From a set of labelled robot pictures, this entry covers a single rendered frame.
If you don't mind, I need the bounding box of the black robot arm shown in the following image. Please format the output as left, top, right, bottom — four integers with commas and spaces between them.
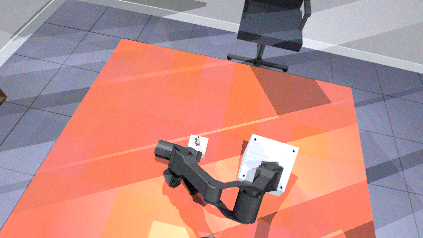
154, 140, 284, 225

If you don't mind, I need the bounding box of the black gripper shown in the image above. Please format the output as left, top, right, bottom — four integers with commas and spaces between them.
183, 179, 199, 195

